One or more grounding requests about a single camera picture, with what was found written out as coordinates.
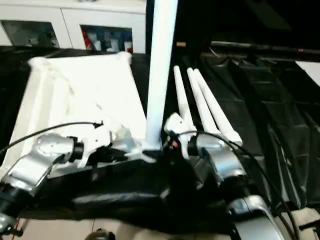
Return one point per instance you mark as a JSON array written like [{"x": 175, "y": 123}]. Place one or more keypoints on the white plastic table top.
[{"x": 75, "y": 95}]

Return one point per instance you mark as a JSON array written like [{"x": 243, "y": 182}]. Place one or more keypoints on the white plastic table leg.
[
  {"x": 160, "y": 75},
  {"x": 217, "y": 110},
  {"x": 182, "y": 95},
  {"x": 202, "y": 100}
]

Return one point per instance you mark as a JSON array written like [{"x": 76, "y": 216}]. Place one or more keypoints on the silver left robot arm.
[{"x": 37, "y": 155}]

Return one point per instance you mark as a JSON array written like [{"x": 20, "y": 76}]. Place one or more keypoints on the dark brown rounded object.
[{"x": 101, "y": 235}]

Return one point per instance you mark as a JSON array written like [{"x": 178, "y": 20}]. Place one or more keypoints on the black glossy mat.
[{"x": 262, "y": 137}]

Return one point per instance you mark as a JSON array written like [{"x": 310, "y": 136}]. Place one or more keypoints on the small yellow label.
[{"x": 181, "y": 44}]

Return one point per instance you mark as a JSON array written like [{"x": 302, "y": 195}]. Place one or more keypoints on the small white cup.
[
  {"x": 97, "y": 45},
  {"x": 127, "y": 46}
]

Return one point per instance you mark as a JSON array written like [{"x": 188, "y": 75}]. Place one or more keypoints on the red package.
[{"x": 86, "y": 40}]

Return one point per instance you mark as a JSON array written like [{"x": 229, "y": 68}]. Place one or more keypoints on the black flat monitor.
[{"x": 262, "y": 46}]

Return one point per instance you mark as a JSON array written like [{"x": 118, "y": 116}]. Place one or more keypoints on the white glass door cabinet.
[{"x": 70, "y": 17}]

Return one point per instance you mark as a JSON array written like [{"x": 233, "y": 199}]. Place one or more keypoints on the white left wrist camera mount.
[{"x": 95, "y": 142}]

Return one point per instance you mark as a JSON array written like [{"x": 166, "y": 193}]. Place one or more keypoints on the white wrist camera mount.
[
  {"x": 177, "y": 125},
  {"x": 95, "y": 142}
]

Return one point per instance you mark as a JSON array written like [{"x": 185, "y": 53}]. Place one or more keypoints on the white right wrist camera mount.
[{"x": 177, "y": 125}]

